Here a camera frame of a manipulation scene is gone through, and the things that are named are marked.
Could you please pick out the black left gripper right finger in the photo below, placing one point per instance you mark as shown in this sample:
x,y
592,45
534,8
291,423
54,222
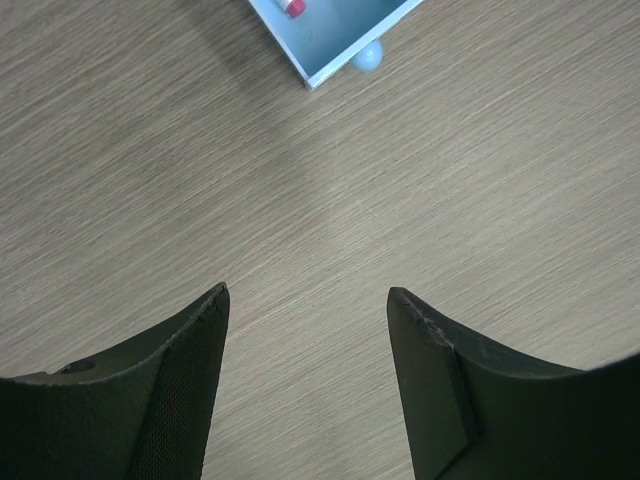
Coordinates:
x,y
477,409

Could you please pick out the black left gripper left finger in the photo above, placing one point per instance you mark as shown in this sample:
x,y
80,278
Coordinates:
x,y
140,409

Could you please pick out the light blue drawer box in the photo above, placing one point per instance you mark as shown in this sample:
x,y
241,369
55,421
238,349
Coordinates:
x,y
330,34

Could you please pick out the pink capped white marker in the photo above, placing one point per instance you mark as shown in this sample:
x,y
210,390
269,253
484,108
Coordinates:
x,y
293,8

